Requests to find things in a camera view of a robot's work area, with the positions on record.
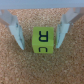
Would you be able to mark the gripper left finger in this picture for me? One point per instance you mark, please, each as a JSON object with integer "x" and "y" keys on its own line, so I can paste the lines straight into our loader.
{"x": 16, "y": 30}

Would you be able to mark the yellow block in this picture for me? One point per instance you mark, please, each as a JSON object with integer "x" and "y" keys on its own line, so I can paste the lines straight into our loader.
{"x": 42, "y": 39}

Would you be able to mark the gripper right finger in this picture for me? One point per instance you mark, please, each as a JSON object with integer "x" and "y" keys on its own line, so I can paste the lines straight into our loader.
{"x": 63, "y": 30}

